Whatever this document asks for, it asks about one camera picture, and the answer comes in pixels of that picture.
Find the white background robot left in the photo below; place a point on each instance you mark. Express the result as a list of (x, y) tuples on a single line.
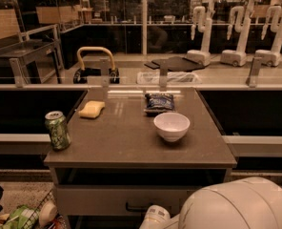
[(202, 22)]

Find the white bowl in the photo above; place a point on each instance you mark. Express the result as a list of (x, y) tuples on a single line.
[(171, 126)]

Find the grey drawer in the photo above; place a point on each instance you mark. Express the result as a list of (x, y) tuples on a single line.
[(109, 200)]

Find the white background robot middle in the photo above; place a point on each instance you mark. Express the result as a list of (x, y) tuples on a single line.
[(239, 21)]

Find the green snack bag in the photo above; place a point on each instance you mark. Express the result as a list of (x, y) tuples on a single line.
[(22, 217)]

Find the yellow handled black cart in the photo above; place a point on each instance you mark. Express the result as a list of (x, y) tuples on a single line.
[(109, 73)]

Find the blue chip bag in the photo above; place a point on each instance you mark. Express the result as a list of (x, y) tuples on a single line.
[(159, 103)]

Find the grey drawer cabinet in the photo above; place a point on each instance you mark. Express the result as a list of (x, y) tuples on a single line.
[(122, 147)]

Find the yellow sponge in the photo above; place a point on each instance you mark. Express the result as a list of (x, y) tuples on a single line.
[(92, 109)]

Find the glass railing with posts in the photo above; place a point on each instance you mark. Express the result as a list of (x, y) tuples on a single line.
[(133, 73)]

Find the white cup in basket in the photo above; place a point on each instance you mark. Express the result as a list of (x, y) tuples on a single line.
[(47, 213)]

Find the green soda can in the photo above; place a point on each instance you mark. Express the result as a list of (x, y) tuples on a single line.
[(56, 123)]

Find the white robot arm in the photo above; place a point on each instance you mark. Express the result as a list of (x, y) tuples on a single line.
[(248, 203)]

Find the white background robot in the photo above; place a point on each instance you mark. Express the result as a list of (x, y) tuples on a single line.
[(239, 21), (202, 22), (273, 21)]

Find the white background robot right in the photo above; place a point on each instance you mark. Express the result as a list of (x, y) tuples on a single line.
[(273, 21)]

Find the wire basket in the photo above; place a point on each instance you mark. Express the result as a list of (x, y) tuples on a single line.
[(57, 223)]

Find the clear plastic bin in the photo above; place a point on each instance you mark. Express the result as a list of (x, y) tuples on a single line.
[(172, 77)]

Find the grey background table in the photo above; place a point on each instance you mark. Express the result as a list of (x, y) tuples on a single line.
[(30, 62)]

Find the black floor mat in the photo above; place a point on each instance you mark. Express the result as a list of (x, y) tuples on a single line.
[(175, 64)]

